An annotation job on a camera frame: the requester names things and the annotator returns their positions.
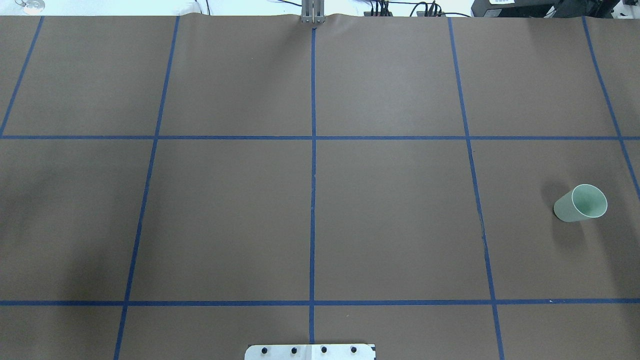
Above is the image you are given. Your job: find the green plastic cup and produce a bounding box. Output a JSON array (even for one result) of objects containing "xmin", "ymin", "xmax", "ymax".
[{"xmin": 553, "ymin": 184, "xmax": 609, "ymax": 223}]

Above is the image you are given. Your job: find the black power box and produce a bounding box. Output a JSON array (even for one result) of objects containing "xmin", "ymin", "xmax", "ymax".
[{"xmin": 471, "ymin": 0, "xmax": 620, "ymax": 19}]

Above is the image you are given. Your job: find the clear tape roll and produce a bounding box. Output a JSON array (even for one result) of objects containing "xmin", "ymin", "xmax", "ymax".
[{"xmin": 18, "ymin": 0, "xmax": 46, "ymax": 15}]

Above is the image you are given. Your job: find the aluminium frame post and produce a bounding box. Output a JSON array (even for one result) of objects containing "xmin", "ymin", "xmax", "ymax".
[{"xmin": 300, "ymin": 0, "xmax": 326, "ymax": 25}]

